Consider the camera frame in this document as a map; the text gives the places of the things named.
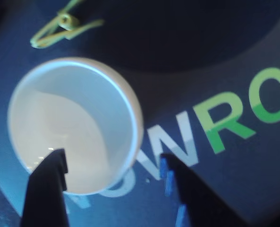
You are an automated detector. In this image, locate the small white bowl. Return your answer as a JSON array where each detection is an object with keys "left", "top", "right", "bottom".
[{"left": 7, "top": 57, "right": 144, "bottom": 195}]

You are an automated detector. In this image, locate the yellow clothespin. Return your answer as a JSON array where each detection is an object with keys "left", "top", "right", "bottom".
[{"left": 30, "top": 0, "right": 105, "bottom": 49}]

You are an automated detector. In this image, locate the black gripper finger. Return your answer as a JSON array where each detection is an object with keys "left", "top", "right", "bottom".
[
  {"left": 20, "top": 148, "right": 71, "bottom": 227},
  {"left": 160, "top": 153, "right": 248, "bottom": 227}
]

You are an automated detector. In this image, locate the grey WOWROBO mat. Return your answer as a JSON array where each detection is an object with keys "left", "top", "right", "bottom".
[{"left": 0, "top": 0, "right": 280, "bottom": 227}]

